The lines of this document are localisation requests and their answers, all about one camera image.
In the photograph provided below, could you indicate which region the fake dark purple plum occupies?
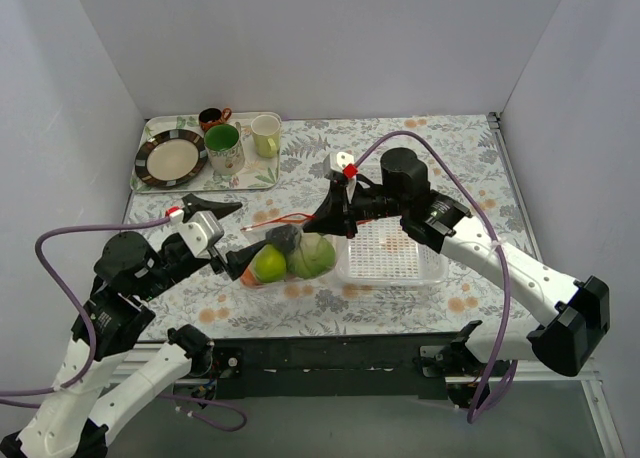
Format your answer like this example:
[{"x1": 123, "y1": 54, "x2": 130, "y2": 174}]
[{"x1": 265, "y1": 224, "x2": 301, "y2": 255}]

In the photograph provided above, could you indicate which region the clear zip top bag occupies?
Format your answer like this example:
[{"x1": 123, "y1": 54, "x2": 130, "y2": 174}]
[{"x1": 240, "y1": 213, "x2": 344, "y2": 288}]

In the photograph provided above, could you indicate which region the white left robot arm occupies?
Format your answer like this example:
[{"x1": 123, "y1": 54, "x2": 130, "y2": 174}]
[{"x1": 1, "y1": 194, "x2": 262, "y2": 457}]

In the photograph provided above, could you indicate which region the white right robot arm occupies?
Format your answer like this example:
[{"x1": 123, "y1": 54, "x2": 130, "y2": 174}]
[{"x1": 304, "y1": 148, "x2": 610, "y2": 377}]

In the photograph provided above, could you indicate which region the fake orange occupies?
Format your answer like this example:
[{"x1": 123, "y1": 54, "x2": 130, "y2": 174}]
[{"x1": 239, "y1": 268, "x2": 261, "y2": 288}]

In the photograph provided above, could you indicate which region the fake green lime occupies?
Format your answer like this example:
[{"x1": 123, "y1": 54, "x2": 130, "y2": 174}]
[{"x1": 252, "y1": 244, "x2": 287, "y2": 284}]

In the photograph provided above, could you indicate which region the fake green cabbage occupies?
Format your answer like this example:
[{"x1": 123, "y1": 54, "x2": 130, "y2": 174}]
[{"x1": 286, "y1": 233, "x2": 336, "y2": 280}]

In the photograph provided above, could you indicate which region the brown striped plate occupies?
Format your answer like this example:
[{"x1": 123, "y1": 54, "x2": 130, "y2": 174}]
[{"x1": 133, "y1": 129, "x2": 208, "y2": 189}]

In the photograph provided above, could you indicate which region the floral serving tray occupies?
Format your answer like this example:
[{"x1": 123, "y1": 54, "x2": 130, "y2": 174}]
[{"x1": 130, "y1": 112, "x2": 280, "y2": 194}]

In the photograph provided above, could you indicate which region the white plastic basket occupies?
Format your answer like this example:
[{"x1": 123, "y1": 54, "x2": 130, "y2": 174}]
[{"x1": 333, "y1": 217, "x2": 448, "y2": 288}]

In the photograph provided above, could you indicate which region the green floral mug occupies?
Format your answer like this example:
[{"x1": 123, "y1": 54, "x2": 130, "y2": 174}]
[{"x1": 204, "y1": 122, "x2": 245, "y2": 176}]

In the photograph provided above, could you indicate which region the small brown orange cup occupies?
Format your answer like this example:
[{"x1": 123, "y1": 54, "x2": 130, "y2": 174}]
[{"x1": 198, "y1": 107, "x2": 232, "y2": 132}]

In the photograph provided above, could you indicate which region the pale yellow mug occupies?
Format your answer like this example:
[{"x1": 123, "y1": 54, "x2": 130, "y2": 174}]
[{"x1": 250, "y1": 114, "x2": 281, "y2": 158}]

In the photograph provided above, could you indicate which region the floral tablecloth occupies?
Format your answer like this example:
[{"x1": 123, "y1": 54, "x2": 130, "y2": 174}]
[{"x1": 143, "y1": 115, "x2": 538, "y2": 341}]

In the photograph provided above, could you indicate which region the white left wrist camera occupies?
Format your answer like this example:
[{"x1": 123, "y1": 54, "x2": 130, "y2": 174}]
[{"x1": 176, "y1": 211, "x2": 225, "y2": 259}]

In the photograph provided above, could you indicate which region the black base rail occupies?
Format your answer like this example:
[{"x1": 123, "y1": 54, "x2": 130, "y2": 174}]
[{"x1": 188, "y1": 332, "x2": 485, "y2": 400}]

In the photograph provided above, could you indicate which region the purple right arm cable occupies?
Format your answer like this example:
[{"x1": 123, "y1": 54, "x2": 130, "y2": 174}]
[{"x1": 344, "y1": 130, "x2": 519, "y2": 425}]

